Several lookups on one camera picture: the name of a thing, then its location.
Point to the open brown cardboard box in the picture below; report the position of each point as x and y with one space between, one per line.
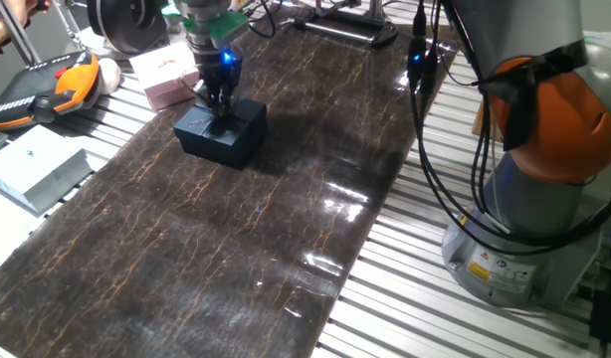
484 124

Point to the thin white metal rod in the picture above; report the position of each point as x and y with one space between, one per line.
69 25

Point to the black and orange teach pendant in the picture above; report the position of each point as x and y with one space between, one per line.
32 94

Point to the pink gift box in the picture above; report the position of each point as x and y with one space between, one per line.
161 74

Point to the green flange adapter plate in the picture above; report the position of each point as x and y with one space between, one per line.
226 25

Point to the person's bare hand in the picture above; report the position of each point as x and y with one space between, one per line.
24 10

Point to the dark marble pattern mat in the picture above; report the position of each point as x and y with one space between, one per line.
236 224

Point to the white rounded object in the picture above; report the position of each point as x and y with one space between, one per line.
109 75

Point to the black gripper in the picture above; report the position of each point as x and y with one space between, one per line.
218 72

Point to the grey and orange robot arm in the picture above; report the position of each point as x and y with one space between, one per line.
534 209

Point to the black stand with metal post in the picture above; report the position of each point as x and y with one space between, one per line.
350 27

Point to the white box with blue logo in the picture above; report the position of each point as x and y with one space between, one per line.
34 166

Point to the aluminium frame post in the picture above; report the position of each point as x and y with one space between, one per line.
14 35

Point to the black filament spool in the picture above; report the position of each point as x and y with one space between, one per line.
129 22

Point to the blue box lid with ribbon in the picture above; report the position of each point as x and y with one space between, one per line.
246 117

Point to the open dark blue box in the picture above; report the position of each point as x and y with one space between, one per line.
221 154

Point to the white paper sheet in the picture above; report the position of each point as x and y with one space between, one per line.
4 229

